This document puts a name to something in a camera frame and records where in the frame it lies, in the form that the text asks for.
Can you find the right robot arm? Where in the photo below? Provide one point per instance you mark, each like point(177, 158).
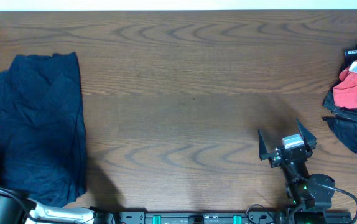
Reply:
point(311, 195)

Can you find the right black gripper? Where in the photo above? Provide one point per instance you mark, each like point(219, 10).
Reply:
point(276, 160)

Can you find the black garment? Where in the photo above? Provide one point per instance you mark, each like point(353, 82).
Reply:
point(343, 121)

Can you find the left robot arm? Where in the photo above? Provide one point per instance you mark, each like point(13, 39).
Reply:
point(17, 208)

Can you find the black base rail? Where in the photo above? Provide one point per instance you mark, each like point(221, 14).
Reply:
point(256, 216)

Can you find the navy blue shorts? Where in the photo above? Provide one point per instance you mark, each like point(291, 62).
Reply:
point(42, 129)

